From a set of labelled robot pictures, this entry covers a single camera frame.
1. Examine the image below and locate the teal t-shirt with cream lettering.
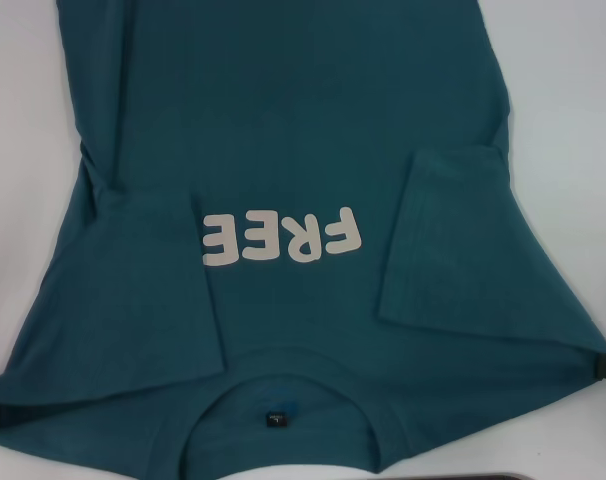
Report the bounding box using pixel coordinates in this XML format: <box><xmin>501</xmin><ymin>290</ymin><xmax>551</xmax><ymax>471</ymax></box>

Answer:
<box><xmin>0</xmin><ymin>0</ymin><xmax>606</xmax><ymax>480</ymax></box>

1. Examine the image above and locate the dark flat edge object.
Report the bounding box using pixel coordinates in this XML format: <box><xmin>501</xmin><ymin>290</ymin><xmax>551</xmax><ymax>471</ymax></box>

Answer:
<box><xmin>422</xmin><ymin>472</ymin><xmax>529</xmax><ymax>480</ymax></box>

